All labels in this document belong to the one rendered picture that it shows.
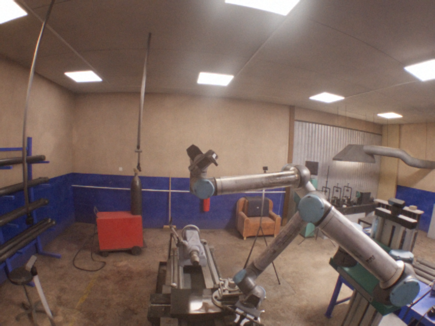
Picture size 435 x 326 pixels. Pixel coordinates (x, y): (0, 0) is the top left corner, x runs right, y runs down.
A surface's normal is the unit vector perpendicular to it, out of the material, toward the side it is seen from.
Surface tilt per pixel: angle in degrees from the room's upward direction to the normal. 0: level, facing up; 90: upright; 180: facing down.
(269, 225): 90
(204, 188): 90
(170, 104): 90
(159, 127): 90
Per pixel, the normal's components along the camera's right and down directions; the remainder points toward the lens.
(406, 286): -0.49, 0.08
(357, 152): 0.18, -0.07
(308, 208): -0.64, -0.05
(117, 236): 0.50, 0.08
